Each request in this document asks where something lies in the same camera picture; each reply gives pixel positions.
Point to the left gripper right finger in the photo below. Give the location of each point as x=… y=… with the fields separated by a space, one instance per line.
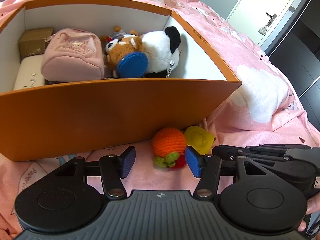
x=207 y=168

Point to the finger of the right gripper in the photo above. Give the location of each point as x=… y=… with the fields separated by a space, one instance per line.
x=228 y=168
x=226 y=152

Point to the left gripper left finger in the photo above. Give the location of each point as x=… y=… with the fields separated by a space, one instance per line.
x=114 y=168

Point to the yellow tape measure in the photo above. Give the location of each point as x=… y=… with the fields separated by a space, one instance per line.
x=200 y=139

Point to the orange crochet fruit keychain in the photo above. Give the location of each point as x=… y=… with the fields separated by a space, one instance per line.
x=168 y=146

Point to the blue coin purse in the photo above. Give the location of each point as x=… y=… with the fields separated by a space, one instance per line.
x=132 y=65

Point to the pink mini backpack pouch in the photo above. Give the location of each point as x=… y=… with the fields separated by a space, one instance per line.
x=73 y=55

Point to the brown plush sailor dog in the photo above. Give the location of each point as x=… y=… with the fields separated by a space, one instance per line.
x=119 y=45

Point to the white long box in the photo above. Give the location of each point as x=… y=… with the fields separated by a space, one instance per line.
x=29 y=74

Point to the brown kraft small box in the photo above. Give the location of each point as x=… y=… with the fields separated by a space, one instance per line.
x=34 y=41

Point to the white black plush dog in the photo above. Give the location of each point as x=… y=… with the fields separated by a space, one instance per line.
x=162 y=51

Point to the person right hand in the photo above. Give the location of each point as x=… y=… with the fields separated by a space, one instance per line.
x=313 y=205

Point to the pink patterned duvet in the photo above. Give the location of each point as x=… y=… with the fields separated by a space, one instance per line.
x=265 y=109

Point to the orange cardboard storage box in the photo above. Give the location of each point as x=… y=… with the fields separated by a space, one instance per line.
x=67 y=118

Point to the white door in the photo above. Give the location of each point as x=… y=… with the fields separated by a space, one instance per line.
x=248 y=16

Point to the door handle with charm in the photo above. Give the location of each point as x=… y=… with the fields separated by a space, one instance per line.
x=263 y=30

